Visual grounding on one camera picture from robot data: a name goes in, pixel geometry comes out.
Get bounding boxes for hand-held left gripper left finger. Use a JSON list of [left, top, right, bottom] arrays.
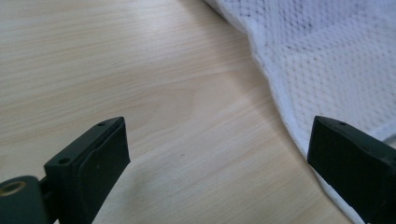
[[44, 116, 132, 224]]

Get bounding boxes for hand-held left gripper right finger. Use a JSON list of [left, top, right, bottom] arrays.
[[306, 115, 396, 224]]

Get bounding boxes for white mesh laundry bag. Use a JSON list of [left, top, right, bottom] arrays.
[[204, 0, 396, 224]]

